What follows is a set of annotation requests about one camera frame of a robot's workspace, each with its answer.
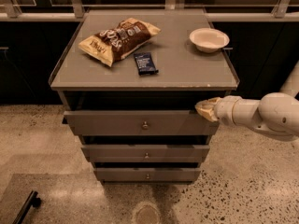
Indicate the grey top drawer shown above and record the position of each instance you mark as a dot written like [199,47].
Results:
[142,122]

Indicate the metal window railing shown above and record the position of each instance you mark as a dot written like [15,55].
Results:
[215,10]

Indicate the white paper bowl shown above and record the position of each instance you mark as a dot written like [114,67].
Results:
[209,40]

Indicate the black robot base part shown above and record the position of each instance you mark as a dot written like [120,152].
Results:
[32,201]

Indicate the grey middle drawer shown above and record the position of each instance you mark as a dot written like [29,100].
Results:
[145,153]

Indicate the dark blue snack bar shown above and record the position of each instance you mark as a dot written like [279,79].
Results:
[145,64]

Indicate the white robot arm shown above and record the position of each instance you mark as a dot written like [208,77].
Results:
[276,115]

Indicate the grey drawer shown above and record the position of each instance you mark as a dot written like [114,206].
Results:
[145,153]
[142,122]
[147,174]

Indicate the grey drawer cabinet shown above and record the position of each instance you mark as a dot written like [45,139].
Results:
[186,76]

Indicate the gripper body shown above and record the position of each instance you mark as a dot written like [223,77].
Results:
[224,110]

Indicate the grey bottom drawer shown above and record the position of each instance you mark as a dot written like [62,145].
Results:
[147,174]

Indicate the brown chip bag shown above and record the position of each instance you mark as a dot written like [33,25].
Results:
[113,45]

